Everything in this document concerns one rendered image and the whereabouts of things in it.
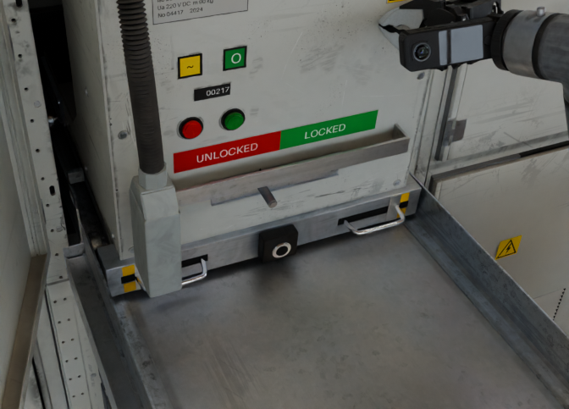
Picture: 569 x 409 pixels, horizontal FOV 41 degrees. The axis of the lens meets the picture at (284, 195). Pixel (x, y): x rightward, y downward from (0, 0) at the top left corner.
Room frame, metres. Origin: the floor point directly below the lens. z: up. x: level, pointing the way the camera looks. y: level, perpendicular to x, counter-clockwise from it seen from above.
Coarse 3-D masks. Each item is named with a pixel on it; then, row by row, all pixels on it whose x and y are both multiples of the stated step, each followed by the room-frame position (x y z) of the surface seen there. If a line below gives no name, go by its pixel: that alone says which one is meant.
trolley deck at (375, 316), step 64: (320, 256) 0.94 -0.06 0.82; (384, 256) 0.95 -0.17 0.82; (192, 320) 0.78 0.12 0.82; (256, 320) 0.79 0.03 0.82; (320, 320) 0.79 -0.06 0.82; (384, 320) 0.80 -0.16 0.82; (448, 320) 0.81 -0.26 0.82; (128, 384) 0.66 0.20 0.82; (192, 384) 0.66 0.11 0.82; (256, 384) 0.67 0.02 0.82; (320, 384) 0.68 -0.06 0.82; (384, 384) 0.68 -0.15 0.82; (448, 384) 0.69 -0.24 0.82; (512, 384) 0.69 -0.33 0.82
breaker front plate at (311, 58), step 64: (256, 0) 0.89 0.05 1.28; (320, 0) 0.93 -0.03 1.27; (384, 0) 0.97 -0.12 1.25; (256, 64) 0.89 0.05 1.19; (320, 64) 0.94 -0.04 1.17; (384, 64) 0.99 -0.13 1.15; (128, 128) 0.82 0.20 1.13; (256, 128) 0.90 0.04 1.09; (384, 128) 1.00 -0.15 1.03; (128, 192) 0.82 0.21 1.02; (256, 192) 0.91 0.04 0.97; (320, 192) 0.97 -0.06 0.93; (128, 256) 0.83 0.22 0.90
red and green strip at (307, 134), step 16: (368, 112) 0.99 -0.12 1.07; (304, 128) 0.94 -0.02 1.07; (320, 128) 0.95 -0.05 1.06; (336, 128) 0.96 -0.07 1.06; (352, 128) 0.98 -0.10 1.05; (368, 128) 0.99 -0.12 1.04; (224, 144) 0.88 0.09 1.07; (240, 144) 0.89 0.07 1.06; (256, 144) 0.90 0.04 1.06; (272, 144) 0.92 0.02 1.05; (288, 144) 0.93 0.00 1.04; (176, 160) 0.85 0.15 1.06; (192, 160) 0.86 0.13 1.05; (208, 160) 0.87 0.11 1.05; (224, 160) 0.88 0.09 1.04
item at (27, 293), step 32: (0, 0) 0.88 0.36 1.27; (0, 128) 0.86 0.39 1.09; (0, 160) 0.82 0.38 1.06; (32, 160) 0.88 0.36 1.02; (0, 192) 0.79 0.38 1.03; (0, 224) 0.76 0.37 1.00; (0, 256) 0.73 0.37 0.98; (0, 288) 0.70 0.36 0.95; (32, 288) 0.81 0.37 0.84; (0, 320) 0.67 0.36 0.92; (32, 320) 0.74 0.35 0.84; (0, 352) 0.64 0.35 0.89; (32, 352) 0.68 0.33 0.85; (0, 384) 0.61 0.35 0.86
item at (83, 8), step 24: (72, 0) 0.93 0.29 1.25; (96, 0) 0.80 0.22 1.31; (72, 24) 0.95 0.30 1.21; (96, 24) 0.80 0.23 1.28; (72, 48) 0.97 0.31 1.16; (96, 48) 0.82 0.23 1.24; (72, 72) 1.00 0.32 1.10; (96, 72) 0.83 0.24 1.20; (96, 96) 0.85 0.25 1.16; (72, 120) 1.07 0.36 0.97; (96, 120) 0.87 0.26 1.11; (72, 144) 1.10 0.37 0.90; (96, 144) 0.89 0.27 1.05; (96, 168) 0.91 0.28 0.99; (96, 192) 0.94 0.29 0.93
